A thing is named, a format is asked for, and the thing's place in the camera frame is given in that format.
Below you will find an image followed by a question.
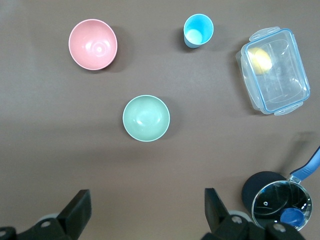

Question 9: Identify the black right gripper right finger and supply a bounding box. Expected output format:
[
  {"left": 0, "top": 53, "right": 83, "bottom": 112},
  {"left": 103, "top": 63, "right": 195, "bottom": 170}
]
[{"left": 201, "top": 187, "right": 305, "bottom": 240}]

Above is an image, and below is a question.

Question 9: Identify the light blue plastic cup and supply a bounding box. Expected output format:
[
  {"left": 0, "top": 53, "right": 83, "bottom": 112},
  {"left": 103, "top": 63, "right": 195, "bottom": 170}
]
[{"left": 183, "top": 13, "right": 215, "bottom": 49}]

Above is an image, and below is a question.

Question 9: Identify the glass lid with blue knob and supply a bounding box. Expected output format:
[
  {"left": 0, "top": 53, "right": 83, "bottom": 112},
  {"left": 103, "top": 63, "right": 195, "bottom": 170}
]
[{"left": 251, "top": 180, "right": 313, "bottom": 231}]

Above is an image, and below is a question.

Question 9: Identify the pink bowl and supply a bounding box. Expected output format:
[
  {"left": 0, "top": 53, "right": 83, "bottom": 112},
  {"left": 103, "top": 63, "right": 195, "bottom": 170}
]
[{"left": 68, "top": 18, "right": 118, "bottom": 71}]

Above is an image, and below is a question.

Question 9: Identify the yellow round food piece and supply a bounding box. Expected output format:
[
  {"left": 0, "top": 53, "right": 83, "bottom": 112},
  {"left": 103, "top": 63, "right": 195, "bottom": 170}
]
[{"left": 247, "top": 47, "right": 273, "bottom": 76}]

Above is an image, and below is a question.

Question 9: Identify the black pot with blue handle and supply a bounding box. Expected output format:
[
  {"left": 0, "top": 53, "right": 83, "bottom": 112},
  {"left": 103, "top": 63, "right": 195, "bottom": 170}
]
[{"left": 241, "top": 144, "right": 320, "bottom": 230}]

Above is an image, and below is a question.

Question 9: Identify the light green bowl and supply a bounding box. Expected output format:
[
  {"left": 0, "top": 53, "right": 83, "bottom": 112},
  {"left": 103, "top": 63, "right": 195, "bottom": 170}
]
[{"left": 122, "top": 94, "right": 172, "bottom": 143}]

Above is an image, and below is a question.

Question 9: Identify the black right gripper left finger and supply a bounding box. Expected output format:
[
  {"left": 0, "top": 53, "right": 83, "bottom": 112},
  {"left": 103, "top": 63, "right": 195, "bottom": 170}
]
[{"left": 0, "top": 189, "right": 91, "bottom": 240}]

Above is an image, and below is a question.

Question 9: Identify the clear plastic lidded container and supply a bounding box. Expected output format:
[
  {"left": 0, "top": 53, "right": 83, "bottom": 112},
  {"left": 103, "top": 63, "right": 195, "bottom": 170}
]
[{"left": 236, "top": 25, "right": 312, "bottom": 117}]

